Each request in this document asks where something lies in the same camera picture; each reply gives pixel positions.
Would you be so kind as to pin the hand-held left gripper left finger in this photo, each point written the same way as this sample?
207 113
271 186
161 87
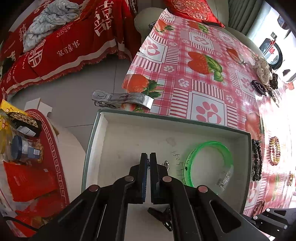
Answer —
143 176

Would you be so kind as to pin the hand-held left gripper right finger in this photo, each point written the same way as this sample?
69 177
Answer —
153 176

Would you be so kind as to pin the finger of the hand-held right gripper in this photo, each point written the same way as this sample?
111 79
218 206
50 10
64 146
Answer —
277 220

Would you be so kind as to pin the small silver charm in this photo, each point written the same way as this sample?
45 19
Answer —
165 164

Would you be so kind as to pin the white shallow cardboard box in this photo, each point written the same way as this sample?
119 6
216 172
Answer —
138 129

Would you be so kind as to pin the black rhinestone barrette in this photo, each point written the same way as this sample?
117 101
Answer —
256 160

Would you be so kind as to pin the black claw hair clip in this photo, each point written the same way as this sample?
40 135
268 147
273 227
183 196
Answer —
159 214

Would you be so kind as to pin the green plastic bangle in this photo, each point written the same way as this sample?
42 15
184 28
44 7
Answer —
209 144

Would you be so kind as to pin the clear plastic tag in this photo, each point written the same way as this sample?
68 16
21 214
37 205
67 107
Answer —
223 179

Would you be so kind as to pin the white round side table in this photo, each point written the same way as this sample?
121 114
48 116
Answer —
71 143

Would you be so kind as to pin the silver metal tablecloth clamp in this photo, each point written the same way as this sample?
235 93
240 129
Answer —
120 98

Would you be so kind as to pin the red round patterned mat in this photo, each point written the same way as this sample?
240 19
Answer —
55 150

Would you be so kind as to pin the red gift packet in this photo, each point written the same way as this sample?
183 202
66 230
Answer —
30 180
46 208

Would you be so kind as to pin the pink strawberry print tablecloth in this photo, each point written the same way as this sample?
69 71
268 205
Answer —
175 58

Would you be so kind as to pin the clear jar with blue lid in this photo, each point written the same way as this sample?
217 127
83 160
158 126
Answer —
23 150

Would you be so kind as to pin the white cardboard piece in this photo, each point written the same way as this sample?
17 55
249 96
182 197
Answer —
39 105

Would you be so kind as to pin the black bag of nuts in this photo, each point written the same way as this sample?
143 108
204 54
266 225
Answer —
23 120

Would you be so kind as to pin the leopard print scrunchie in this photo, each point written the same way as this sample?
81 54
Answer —
274 81

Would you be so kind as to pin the small silver hair pin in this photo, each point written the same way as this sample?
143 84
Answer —
242 61

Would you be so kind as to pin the red covered sofa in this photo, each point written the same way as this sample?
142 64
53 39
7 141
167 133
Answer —
69 46

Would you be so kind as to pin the white polka dot scrunchie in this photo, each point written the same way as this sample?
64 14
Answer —
262 69

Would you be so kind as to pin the yellow snack package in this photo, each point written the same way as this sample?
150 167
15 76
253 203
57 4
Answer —
8 109

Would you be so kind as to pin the round black mirror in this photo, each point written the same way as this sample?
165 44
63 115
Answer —
276 58

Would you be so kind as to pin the red embroidered cushion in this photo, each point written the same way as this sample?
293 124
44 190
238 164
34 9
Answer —
192 11

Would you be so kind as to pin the grey crumpled blanket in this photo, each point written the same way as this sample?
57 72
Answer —
50 18

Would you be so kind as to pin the grey curtain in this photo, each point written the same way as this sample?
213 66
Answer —
245 16

